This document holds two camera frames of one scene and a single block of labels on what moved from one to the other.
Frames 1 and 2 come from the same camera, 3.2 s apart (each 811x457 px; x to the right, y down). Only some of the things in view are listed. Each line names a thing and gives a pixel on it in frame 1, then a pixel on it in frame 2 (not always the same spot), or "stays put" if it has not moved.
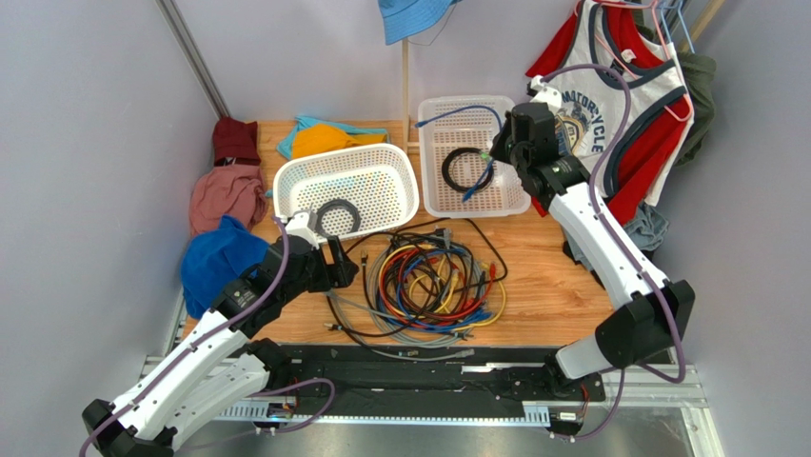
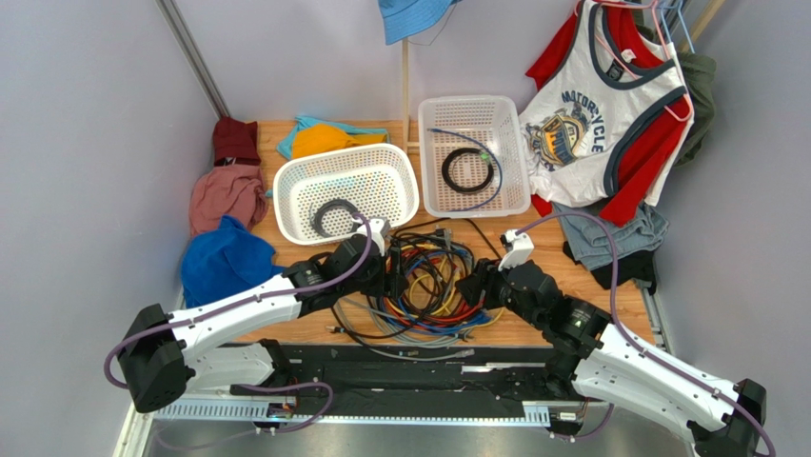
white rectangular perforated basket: x=461 y=177 stays put
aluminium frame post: x=194 y=57 stays put
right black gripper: x=506 y=145 to x=480 y=287
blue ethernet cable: x=491 y=159 to x=486 y=150
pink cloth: x=234 y=190 stays put
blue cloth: x=212 y=259 stays put
